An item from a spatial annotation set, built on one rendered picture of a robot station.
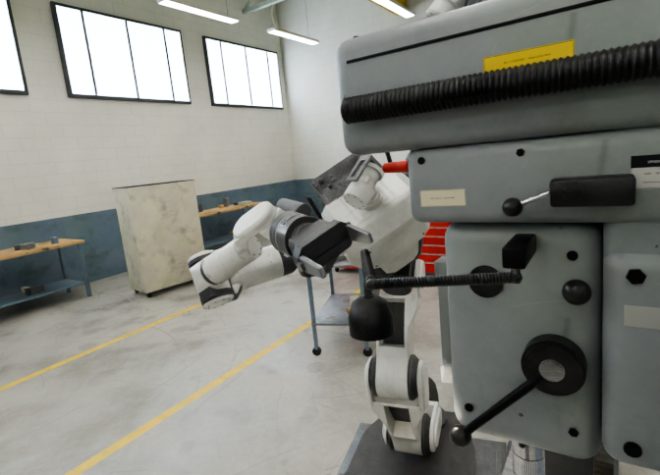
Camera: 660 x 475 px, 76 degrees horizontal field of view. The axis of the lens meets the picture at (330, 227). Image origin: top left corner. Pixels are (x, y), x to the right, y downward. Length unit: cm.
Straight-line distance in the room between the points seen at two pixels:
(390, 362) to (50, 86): 776
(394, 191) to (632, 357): 74
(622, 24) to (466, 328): 39
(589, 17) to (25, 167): 797
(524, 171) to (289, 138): 1179
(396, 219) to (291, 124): 1121
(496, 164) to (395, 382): 101
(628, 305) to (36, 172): 806
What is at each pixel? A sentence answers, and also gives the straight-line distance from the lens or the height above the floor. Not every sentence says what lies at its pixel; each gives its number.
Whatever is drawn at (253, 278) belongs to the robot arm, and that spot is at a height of 145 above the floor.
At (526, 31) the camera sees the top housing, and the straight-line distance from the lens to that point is 54.
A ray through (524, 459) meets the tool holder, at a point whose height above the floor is 124.
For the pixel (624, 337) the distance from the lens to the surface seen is 58.
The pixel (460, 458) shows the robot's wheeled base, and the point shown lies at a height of 57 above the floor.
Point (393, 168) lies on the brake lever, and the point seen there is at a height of 170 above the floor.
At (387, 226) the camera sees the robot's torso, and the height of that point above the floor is 154.
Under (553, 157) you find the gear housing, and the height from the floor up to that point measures 171.
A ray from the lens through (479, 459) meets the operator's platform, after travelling 216.
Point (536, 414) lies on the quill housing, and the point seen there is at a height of 137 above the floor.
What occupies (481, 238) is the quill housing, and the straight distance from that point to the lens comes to 59.
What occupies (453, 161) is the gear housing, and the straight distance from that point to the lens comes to 56.
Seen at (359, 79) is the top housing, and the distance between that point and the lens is 61.
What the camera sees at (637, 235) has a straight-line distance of 56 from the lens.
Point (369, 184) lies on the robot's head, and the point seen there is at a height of 165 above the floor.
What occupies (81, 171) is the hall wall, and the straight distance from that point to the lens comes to 850.
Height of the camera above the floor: 173
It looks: 9 degrees down
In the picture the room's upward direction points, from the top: 6 degrees counter-clockwise
